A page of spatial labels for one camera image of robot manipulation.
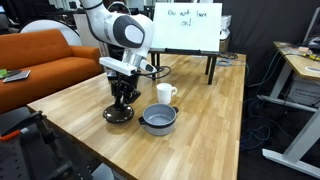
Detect grey coiled cable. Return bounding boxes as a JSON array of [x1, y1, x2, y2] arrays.
[[215, 57, 234, 68]]

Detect dark monitor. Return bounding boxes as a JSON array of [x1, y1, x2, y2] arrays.
[[301, 6, 320, 52]]

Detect white round furniture piece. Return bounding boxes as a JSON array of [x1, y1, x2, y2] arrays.
[[19, 19, 83, 47]]

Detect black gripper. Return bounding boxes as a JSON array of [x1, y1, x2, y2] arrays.
[[111, 73, 142, 109]]

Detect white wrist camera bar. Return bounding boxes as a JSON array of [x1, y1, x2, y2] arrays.
[[98, 56, 138, 77]]

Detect green booklet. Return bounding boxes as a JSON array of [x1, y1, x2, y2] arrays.
[[0, 68, 10, 80]]

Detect orange handled clamp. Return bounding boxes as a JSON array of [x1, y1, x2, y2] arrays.
[[0, 127, 30, 143]]

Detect white box under desk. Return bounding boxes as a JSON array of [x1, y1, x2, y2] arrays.
[[287, 74, 320, 108]]

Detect black pot lid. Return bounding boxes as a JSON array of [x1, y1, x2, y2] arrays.
[[102, 103, 135, 125]]

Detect tan cardboard cabinet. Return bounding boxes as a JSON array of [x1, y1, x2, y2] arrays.
[[218, 37, 231, 54]]

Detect grey tablet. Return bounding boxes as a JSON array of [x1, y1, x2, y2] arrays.
[[3, 69, 32, 84]]

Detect white handwritten sign board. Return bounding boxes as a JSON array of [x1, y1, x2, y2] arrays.
[[150, 2, 223, 54]]

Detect white cabinet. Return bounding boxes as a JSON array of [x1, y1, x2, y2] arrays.
[[73, 13, 105, 57]]

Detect wooden desk white legs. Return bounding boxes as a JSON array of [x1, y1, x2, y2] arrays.
[[258, 41, 320, 180]]

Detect tangled blue floor cables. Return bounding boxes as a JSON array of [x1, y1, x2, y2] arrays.
[[239, 49, 281, 152]]

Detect orange sofa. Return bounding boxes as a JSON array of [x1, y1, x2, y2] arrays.
[[0, 29, 103, 115]]

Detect grey pot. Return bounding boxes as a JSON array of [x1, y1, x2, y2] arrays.
[[137, 103, 180, 137]]

